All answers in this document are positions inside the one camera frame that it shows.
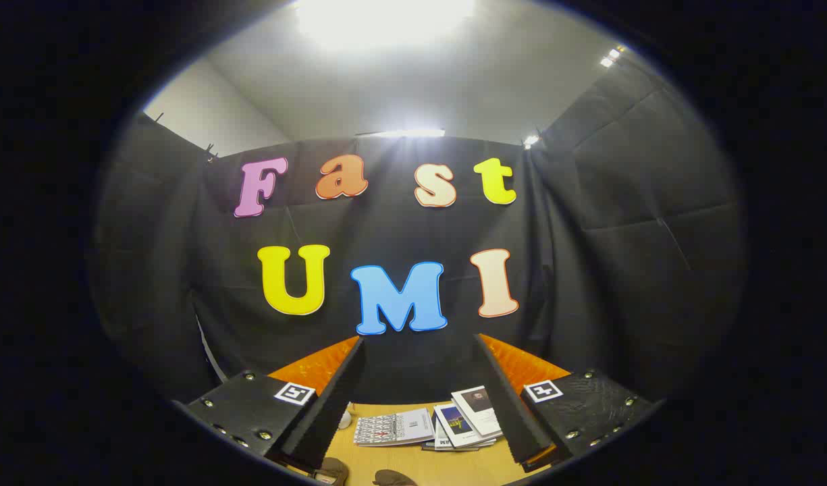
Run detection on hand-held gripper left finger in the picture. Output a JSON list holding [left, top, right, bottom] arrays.
[[172, 335, 367, 473]]

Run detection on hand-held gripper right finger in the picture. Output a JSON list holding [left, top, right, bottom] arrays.
[[474, 333, 659, 473]]

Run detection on grey patterned book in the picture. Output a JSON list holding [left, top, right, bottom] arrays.
[[353, 407, 435, 447]]

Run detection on white book blue cover picture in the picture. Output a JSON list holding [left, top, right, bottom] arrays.
[[432, 402, 498, 449]]

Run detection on white book black graphic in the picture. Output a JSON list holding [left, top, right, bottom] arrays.
[[432, 415, 485, 451]]

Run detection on ceiling strip light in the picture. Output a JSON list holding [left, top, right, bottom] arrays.
[[355, 128, 446, 139]]

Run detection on bright ceiling light panel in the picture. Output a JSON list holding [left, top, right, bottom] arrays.
[[295, 0, 478, 51]]

